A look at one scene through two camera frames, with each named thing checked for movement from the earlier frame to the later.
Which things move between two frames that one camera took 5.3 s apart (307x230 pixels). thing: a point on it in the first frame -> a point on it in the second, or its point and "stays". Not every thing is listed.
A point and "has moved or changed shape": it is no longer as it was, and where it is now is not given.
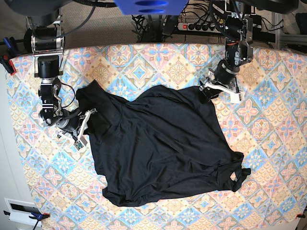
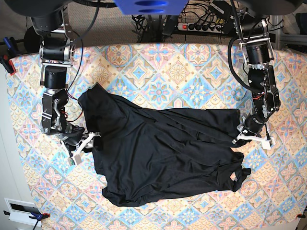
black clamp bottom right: x=302 y=215 stays
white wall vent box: x=20 y=211 stays
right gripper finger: x=81 y=141 -> x=76 y=157
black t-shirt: x=165 y=142 has moved or changed shape
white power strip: x=200 y=27 stays
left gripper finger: x=235 y=97 -> x=265 y=143
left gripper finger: x=210 y=92 -> x=240 y=128
